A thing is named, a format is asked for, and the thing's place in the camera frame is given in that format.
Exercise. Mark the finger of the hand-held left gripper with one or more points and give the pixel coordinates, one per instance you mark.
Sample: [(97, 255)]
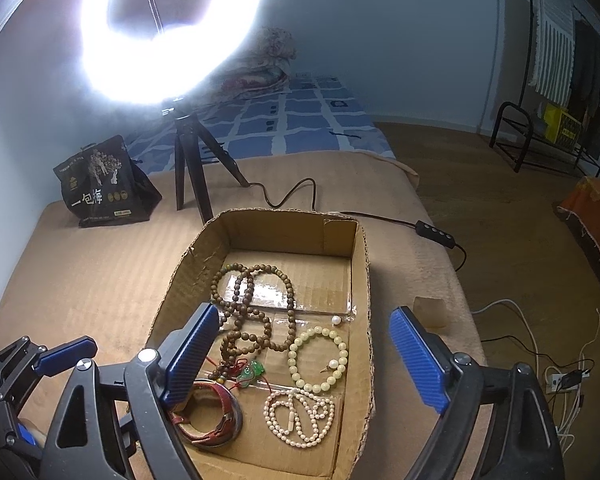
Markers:
[(65, 355), (26, 435)]

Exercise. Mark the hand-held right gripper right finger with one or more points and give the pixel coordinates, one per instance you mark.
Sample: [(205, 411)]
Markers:
[(415, 360)]

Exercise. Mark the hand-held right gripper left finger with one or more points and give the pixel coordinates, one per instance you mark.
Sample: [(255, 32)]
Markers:
[(195, 355)]

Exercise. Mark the cardboard box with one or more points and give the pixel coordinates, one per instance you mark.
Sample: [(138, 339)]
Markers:
[(360, 285)]

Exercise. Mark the black printed bag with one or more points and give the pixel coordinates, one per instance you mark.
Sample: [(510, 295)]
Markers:
[(105, 185)]

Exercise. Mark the black tripod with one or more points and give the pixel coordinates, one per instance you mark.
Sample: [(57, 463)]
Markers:
[(187, 175)]

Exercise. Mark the orange cloth covered box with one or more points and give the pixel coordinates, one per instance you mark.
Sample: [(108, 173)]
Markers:
[(595, 220)]

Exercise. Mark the black metal rack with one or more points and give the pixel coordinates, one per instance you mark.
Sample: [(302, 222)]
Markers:
[(510, 130)]

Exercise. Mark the blue checkered bedsheet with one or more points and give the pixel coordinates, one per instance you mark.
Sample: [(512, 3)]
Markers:
[(305, 120)]

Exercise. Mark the yellow box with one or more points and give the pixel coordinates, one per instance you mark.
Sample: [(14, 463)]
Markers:
[(562, 125)]

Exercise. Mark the folded floral blankets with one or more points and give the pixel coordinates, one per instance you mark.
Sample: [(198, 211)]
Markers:
[(275, 50)]

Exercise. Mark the dark hanging clothes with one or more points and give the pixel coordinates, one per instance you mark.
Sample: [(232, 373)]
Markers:
[(595, 80)]

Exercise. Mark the white striped hanging cloth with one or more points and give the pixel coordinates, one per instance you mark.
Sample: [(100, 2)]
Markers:
[(550, 45)]

